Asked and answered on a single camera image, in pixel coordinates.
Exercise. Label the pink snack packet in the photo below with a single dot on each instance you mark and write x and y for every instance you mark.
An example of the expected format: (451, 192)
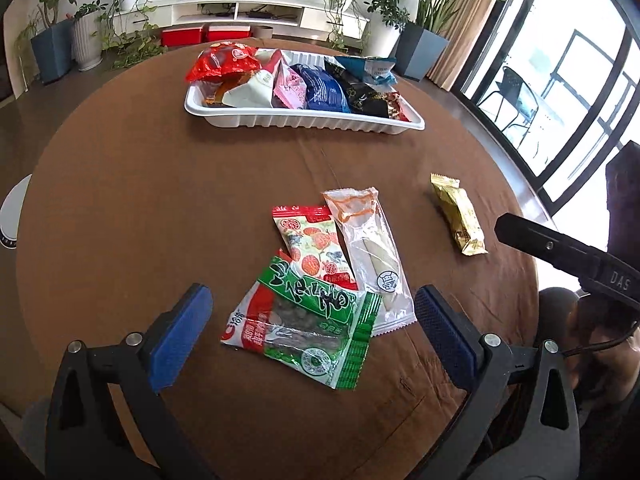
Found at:
(290, 87)

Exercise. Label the black-framed glass door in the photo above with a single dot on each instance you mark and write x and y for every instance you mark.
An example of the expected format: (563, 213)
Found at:
(607, 85)

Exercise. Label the plant in blue square planter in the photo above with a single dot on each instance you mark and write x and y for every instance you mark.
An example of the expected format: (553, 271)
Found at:
(52, 55)

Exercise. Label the beige empty pot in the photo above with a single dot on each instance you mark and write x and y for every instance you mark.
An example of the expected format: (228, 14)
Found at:
(265, 32)

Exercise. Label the plant in smooth white pot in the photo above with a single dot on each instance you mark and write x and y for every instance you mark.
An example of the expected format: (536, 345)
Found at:
(385, 40)

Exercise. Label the dark blue snack packet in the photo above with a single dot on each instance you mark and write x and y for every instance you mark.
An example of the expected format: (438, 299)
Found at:
(320, 90)

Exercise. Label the plant in dark tapered planter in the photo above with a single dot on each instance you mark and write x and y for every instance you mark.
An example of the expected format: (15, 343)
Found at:
(420, 50)

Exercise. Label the large red snack packet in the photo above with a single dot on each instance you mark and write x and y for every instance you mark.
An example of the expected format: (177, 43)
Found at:
(220, 60)

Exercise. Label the white triangular snack packet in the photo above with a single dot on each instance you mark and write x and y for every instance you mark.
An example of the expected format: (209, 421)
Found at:
(250, 92)

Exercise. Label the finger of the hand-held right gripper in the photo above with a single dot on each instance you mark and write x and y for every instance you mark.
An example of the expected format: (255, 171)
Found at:
(545, 245)

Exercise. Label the black outdoor chair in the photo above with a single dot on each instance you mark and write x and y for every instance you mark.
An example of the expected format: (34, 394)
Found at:
(510, 90)

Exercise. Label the beige curtain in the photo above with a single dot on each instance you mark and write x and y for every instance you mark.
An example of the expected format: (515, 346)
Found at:
(470, 35)

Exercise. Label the person's right hand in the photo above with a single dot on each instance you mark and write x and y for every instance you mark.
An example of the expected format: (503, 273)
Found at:
(607, 375)

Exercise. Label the strawberry print snack packet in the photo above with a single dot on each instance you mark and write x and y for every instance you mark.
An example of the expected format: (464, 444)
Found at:
(312, 245)

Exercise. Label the white TV cabinet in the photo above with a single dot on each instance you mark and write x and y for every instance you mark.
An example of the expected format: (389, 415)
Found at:
(310, 12)

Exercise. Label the green and red snack packet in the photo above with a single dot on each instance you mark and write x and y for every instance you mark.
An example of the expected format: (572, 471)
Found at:
(310, 340)

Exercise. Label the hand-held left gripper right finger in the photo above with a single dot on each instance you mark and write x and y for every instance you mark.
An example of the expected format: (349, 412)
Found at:
(445, 340)

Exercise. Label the light blue snack packet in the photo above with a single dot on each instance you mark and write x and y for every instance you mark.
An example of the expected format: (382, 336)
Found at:
(370, 67)

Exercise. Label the gold snack packet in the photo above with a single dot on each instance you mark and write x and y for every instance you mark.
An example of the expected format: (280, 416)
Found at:
(460, 215)

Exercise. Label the orange snack packet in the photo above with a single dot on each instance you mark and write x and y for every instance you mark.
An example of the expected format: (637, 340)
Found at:
(225, 90)

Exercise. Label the white plastic tray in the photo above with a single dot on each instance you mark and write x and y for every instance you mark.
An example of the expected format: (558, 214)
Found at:
(300, 121)

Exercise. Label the black snack packet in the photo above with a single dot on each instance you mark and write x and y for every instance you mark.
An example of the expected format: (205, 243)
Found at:
(360, 97)

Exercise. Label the plant in white ribbed pot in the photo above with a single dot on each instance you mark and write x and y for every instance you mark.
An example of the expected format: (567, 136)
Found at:
(87, 45)

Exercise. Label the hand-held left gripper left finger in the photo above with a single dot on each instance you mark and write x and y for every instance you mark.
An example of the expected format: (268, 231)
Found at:
(180, 335)

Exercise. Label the trailing vine in white pot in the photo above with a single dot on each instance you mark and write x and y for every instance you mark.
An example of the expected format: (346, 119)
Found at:
(132, 0)

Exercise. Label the clear white snack packet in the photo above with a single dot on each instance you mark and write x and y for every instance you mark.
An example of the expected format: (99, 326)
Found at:
(375, 260)

